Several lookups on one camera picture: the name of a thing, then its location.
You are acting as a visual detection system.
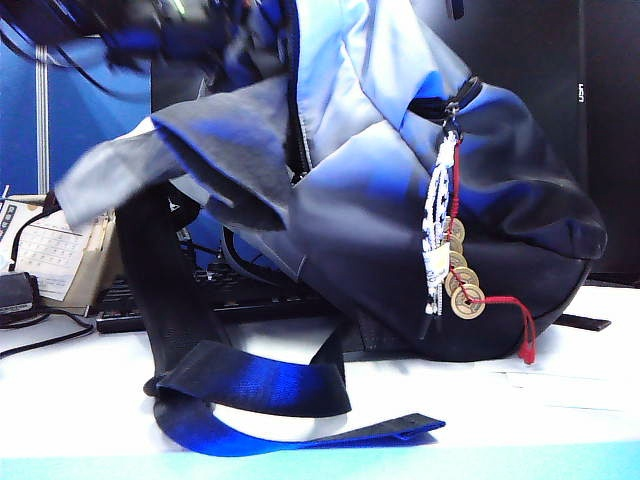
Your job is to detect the large black monitor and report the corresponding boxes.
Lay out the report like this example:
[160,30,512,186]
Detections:
[149,0,589,186]

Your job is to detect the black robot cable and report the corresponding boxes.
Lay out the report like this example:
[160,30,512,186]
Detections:
[0,20,151,102]

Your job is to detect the gray clothes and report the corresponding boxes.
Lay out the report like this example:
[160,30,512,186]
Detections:
[53,74,302,234]

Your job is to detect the black keyboard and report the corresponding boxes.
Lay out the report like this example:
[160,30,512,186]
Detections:
[94,259,354,335]

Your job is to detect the white box with blue print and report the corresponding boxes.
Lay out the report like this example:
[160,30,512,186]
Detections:
[0,185,22,262]

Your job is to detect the black power adapter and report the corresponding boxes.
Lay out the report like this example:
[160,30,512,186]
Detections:
[0,272,42,317]

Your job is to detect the narrow blue partition panel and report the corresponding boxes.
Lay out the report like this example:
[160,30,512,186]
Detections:
[0,42,39,197]

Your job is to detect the thin black arched cable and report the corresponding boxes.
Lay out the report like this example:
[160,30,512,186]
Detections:
[8,210,54,275]

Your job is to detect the black adapter cable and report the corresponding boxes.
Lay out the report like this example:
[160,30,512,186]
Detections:
[0,303,97,359]

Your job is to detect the wide blue partition panel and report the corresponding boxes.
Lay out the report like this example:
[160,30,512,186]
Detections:
[47,39,153,196]

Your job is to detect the grey and black backpack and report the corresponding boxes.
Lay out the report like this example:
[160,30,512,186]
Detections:
[114,0,612,459]

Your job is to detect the grey metal partition post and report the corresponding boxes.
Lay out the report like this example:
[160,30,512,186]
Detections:
[34,44,51,195]

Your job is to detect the white black braided cord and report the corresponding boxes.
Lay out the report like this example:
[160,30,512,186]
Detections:
[423,132,464,317]

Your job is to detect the desk calendar with beige stand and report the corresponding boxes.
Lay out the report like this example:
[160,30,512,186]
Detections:
[13,197,124,308]

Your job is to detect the white paper sheet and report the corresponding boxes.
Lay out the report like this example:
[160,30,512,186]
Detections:
[499,368,640,416]

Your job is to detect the yellow white hang tag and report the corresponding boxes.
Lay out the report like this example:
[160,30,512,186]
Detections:
[428,248,452,279]

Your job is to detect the red knotted charm cord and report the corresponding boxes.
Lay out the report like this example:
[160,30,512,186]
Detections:
[446,130,538,365]

